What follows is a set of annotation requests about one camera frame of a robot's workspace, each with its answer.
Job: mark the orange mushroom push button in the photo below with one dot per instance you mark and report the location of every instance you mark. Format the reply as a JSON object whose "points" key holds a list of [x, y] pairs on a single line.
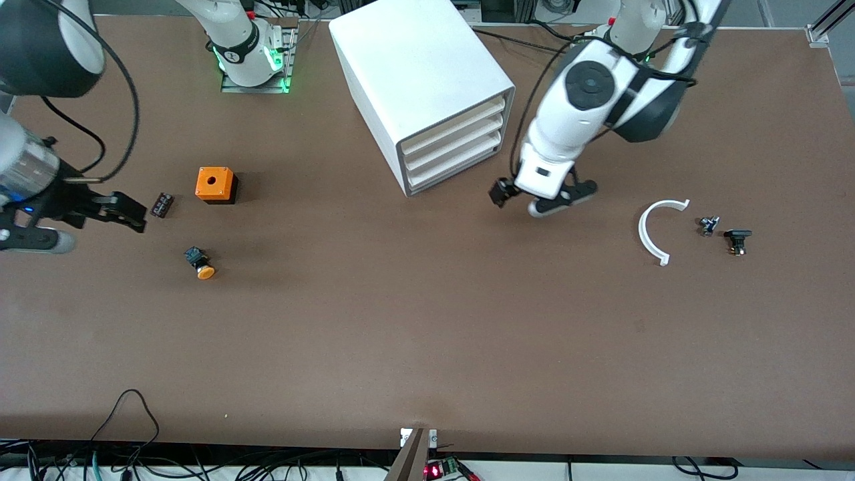
{"points": [[200, 262]]}

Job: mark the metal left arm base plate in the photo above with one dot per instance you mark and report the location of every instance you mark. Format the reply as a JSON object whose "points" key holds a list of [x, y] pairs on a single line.
{"points": [[589, 37]]}

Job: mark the small black contact block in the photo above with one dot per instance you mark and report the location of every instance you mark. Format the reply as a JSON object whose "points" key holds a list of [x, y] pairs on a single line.
{"points": [[737, 239]]}

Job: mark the circuit board with red LED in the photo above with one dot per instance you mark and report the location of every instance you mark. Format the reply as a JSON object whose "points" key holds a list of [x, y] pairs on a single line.
{"points": [[447, 469]]}

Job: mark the orange button enclosure box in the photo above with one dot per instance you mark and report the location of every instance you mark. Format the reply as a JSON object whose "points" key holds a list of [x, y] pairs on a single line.
{"points": [[214, 184]]}

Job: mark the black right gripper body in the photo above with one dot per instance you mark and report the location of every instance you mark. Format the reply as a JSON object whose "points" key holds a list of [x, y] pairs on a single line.
{"points": [[65, 201]]}

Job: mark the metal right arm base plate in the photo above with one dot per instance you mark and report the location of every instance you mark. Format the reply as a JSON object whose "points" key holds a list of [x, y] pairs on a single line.
{"points": [[257, 85]]}

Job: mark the white curved plastic arc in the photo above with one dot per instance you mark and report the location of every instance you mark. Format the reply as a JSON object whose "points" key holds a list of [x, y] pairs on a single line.
{"points": [[645, 234]]}

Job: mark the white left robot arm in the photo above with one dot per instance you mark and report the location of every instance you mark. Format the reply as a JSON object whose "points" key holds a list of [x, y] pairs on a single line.
{"points": [[581, 107]]}

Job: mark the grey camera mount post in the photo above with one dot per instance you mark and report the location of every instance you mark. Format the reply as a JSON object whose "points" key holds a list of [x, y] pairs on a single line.
{"points": [[409, 461]]}

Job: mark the small black terminal block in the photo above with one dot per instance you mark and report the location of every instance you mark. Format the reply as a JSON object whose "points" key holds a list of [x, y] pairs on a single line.
{"points": [[161, 204]]}

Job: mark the small grey metal part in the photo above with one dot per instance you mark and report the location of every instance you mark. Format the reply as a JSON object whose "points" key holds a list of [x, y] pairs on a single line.
{"points": [[708, 225]]}

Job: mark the white tray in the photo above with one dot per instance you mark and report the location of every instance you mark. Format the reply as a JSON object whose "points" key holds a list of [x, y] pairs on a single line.
{"points": [[454, 127]]}

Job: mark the aluminium corner bracket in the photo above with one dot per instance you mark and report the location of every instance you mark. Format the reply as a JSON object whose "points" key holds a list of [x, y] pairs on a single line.
{"points": [[818, 35]]}

